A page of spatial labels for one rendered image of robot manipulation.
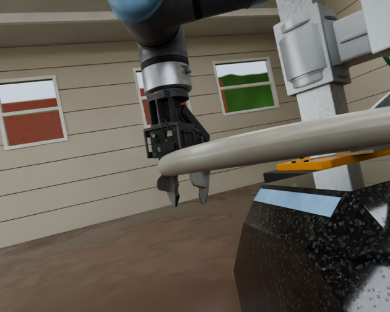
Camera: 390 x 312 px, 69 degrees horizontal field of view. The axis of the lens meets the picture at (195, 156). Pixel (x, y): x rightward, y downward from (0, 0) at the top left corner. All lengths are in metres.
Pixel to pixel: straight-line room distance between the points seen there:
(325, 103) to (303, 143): 1.42
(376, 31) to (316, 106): 0.71
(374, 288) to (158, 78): 0.45
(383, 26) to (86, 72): 6.46
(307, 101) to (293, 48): 0.29
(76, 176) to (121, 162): 0.97
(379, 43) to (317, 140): 0.81
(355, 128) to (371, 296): 0.30
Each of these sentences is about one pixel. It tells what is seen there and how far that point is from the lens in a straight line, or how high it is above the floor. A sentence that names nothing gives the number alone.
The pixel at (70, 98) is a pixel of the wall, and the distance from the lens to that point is 6.88.
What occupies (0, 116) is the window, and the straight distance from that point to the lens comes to 6.98.
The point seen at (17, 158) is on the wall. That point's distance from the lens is 6.83.
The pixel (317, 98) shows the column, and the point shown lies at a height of 1.10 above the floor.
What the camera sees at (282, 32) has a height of 1.49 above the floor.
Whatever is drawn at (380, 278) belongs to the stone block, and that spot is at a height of 0.69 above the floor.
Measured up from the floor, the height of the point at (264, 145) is 0.90.
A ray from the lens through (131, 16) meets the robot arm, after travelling 0.43.
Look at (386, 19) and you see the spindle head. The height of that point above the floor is 1.18.
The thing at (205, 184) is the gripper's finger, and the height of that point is 0.86.
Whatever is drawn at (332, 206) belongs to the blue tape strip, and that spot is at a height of 0.78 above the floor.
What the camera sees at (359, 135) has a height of 0.90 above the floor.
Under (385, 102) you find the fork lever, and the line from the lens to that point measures 0.89.
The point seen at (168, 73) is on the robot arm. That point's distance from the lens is 0.51.
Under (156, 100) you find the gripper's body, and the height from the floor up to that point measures 1.02.
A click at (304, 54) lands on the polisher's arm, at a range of 1.65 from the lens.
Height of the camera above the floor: 0.90
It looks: 1 degrees up
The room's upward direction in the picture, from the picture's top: 12 degrees counter-clockwise
